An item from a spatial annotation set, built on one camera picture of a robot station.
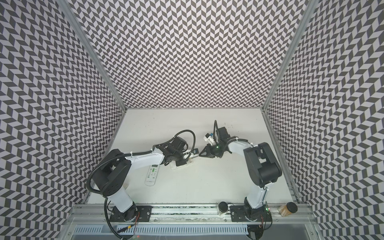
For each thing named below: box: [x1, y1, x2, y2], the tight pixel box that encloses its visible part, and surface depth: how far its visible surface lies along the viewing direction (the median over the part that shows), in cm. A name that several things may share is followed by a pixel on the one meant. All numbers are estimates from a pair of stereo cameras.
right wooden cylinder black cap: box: [277, 202, 298, 217], surface depth 70 cm
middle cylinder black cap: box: [218, 201, 228, 213], surface depth 69 cm
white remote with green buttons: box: [144, 164, 161, 187], surface depth 85 cm
